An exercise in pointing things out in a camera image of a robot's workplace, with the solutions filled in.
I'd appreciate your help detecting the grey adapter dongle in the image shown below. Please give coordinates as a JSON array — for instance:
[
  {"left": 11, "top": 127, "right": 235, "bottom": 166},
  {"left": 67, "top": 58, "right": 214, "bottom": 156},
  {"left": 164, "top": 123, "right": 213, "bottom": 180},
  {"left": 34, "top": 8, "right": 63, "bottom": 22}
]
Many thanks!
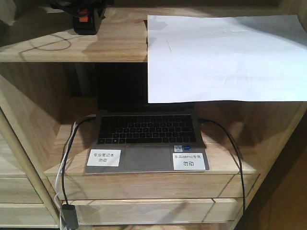
[{"left": 62, "top": 204, "right": 79, "bottom": 230}]

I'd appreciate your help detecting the silver laptop computer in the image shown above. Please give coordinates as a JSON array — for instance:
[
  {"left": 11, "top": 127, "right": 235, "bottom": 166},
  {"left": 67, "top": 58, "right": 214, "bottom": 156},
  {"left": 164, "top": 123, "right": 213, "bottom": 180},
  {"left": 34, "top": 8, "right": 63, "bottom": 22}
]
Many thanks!
[{"left": 85, "top": 62, "right": 209, "bottom": 174}]

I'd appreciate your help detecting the white charging cable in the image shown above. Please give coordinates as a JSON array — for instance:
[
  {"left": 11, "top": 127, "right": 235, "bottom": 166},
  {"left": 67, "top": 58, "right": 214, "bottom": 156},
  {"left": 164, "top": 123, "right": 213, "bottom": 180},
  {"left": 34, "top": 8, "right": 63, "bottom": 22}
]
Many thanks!
[{"left": 54, "top": 115, "right": 94, "bottom": 230}]

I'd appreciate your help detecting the black cable right of laptop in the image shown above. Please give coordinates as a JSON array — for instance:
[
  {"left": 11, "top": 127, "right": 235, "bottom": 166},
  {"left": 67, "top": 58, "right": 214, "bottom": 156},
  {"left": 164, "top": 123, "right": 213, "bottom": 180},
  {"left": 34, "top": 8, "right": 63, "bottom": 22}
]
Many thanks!
[{"left": 198, "top": 118, "right": 246, "bottom": 221}]

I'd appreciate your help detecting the white note on laptop right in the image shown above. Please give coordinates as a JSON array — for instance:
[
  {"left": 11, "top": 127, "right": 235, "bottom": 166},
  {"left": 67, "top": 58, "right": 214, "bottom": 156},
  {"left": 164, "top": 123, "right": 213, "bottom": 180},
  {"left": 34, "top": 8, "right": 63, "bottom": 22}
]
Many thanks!
[{"left": 173, "top": 152, "right": 209, "bottom": 171}]

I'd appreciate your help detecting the black stapler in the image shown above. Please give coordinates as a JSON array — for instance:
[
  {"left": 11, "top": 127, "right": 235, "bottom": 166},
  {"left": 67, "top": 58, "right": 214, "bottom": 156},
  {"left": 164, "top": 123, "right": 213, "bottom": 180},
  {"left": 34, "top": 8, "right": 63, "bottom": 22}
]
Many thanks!
[{"left": 73, "top": 8, "right": 102, "bottom": 35}]

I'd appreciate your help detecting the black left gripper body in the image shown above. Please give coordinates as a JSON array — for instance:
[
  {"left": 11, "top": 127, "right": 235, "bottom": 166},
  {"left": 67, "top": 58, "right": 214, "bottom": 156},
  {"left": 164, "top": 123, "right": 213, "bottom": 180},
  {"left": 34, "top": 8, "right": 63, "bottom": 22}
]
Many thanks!
[{"left": 49, "top": 0, "right": 114, "bottom": 17}]

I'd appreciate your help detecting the black cable of laptop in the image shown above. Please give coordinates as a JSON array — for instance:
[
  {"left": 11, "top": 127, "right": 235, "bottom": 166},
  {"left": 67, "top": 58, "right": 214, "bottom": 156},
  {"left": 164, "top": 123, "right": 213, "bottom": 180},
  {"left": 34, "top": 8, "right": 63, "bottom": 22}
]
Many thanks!
[
  {"left": 61, "top": 117, "right": 96, "bottom": 206},
  {"left": 198, "top": 118, "right": 246, "bottom": 221}
]

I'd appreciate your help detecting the wooden shelf unit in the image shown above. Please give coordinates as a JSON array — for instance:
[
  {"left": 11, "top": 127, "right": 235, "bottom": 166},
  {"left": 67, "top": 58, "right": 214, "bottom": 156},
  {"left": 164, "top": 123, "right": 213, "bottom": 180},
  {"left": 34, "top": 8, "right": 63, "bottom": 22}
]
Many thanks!
[{"left": 0, "top": 0, "right": 307, "bottom": 230}]

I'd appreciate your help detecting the white note on laptop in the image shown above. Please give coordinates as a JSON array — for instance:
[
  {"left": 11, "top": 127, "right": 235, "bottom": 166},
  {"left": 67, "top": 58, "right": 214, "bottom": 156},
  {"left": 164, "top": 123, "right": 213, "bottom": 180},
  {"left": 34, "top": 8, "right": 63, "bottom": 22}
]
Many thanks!
[
  {"left": 87, "top": 149, "right": 121, "bottom": 167},
  {"left": 173, "top": 152, "right": 209, "bottom": 171}
]

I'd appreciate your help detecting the black cable left of laptop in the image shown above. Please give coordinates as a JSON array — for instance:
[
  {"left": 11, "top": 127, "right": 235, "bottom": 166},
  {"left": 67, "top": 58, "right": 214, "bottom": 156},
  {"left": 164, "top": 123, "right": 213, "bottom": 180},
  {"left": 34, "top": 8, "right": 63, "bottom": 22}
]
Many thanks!
[{"left": 61, "top": 117, "right": 96, "bottom": 206}]

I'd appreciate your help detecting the white paper sheet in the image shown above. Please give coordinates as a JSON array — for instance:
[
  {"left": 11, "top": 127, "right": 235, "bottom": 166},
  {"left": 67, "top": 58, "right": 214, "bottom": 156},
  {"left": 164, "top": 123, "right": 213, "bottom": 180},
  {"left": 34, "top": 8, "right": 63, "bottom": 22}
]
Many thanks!
[{"left": 147, "top": 15, "right": 307, "bottom": 103}]

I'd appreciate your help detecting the white note on laptop left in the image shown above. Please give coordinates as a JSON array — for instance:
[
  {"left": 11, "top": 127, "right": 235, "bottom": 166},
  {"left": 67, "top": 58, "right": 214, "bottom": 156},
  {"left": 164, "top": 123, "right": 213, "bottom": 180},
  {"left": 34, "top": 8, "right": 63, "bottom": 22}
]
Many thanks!
[{"left": 87, "top": 149, "right": 121, "bottom": 167}]

